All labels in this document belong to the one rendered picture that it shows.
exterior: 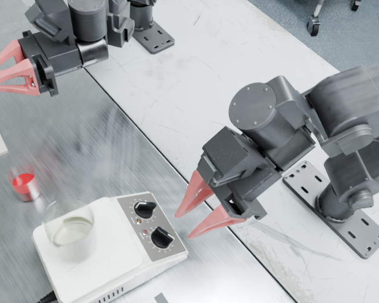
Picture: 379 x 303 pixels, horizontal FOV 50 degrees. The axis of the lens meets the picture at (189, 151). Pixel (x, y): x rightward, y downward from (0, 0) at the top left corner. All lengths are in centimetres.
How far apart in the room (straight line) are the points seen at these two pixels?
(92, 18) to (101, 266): 37
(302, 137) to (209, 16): 63
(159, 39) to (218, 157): 58
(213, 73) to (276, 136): 49
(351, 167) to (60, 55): 48
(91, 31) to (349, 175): 46
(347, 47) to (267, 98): 224
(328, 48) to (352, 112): 213
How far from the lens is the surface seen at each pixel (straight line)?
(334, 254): 76
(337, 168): 67
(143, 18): 97
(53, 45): 71
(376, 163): 65
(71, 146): 79
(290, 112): 45
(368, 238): 79
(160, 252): 63
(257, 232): 73
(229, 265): 69
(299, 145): 50
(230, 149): 43
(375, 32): 288
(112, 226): 61
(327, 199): 74
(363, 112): 48
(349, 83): 50
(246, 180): 49
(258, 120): 43
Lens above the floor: 154
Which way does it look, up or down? 55 degrees down
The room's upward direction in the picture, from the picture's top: 11 degrees clockwise
